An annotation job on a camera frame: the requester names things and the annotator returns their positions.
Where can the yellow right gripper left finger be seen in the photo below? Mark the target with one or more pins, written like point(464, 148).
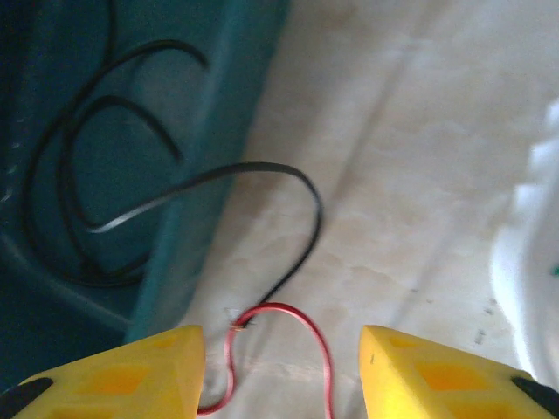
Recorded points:
point(122, 384)

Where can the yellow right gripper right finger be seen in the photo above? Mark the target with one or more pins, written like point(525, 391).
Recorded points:
point(436, 384)

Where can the white plastic tub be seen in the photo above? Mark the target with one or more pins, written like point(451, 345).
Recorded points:
point(537, 218)

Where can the teal plastic tub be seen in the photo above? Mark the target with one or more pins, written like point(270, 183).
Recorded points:
point(131, 183)

